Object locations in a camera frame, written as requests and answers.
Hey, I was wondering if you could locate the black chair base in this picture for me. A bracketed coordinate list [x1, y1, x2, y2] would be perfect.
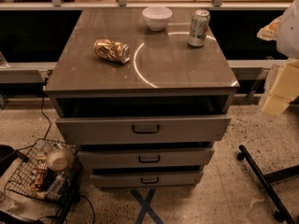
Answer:
[237, 145, 299, 224]

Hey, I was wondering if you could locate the grey drawer cabinet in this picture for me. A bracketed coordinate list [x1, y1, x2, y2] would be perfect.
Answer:
[45, 8, 239, 178]

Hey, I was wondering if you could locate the white and green soda can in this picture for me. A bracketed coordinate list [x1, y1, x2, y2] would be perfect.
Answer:
[188, 9, 210, 47]

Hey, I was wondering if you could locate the clear plastic bottle in basket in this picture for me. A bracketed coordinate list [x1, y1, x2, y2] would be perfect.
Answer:
[46, 172, 66, 201]

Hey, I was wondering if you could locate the white bowl in basket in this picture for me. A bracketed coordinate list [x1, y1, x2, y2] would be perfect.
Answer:
[46, 148, 74, 171]

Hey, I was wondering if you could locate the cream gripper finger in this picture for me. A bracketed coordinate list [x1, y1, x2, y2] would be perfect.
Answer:
[262, 60, 299, 117]

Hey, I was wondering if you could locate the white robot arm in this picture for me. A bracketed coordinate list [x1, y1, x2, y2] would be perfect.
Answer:
[257, 0, 299, 117]

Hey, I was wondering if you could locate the black wire basket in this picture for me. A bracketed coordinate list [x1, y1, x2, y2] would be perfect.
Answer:
[5, 139, 81, 224]

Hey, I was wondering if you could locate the black cable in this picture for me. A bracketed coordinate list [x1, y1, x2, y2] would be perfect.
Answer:
[40, 93, 52, 141]

